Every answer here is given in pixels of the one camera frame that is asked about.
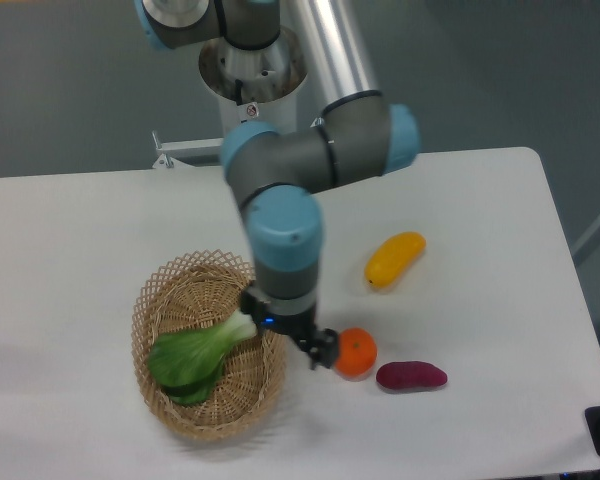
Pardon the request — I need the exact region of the woven wicker basket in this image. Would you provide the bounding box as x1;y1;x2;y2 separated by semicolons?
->
131;250;286;442

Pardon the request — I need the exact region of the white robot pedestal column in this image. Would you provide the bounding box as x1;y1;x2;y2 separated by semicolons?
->
198;26;307;134

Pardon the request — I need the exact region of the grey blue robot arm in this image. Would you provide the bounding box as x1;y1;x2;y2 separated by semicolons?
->
135;1;420;367

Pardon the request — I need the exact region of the white metal base frame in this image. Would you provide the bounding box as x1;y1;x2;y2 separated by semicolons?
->
150;115;326;170

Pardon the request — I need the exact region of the yellow mango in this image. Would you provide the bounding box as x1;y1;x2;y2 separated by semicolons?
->
364;232;427;289

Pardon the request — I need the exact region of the orange tangerine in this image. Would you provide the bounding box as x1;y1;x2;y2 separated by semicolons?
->
334;328;378;378

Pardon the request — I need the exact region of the purple sweet potato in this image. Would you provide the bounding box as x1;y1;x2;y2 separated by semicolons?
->
375;361;448;392

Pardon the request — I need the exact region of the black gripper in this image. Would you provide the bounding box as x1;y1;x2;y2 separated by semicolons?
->
239;284;340;370

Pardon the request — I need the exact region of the green bok choy vegetable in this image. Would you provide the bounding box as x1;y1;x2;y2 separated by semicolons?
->
147;310;258;406

